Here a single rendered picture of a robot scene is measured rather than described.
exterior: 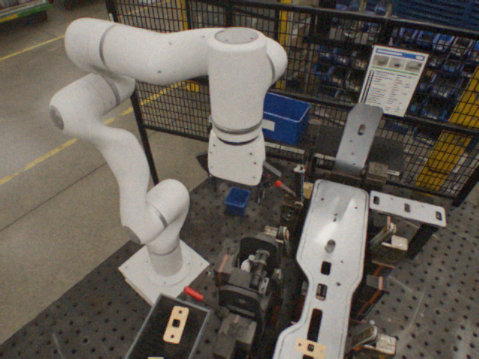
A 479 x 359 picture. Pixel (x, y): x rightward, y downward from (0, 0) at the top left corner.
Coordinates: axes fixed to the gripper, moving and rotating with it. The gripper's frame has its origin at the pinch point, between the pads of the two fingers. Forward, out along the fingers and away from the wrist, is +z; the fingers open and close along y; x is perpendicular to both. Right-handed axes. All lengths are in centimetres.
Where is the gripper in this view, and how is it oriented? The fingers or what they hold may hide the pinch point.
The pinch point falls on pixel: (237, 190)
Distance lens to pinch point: 64.9
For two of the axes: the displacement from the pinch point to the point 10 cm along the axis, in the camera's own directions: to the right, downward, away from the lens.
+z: 0.0, 7.0, 7.2
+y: 9.4, 2.4, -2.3
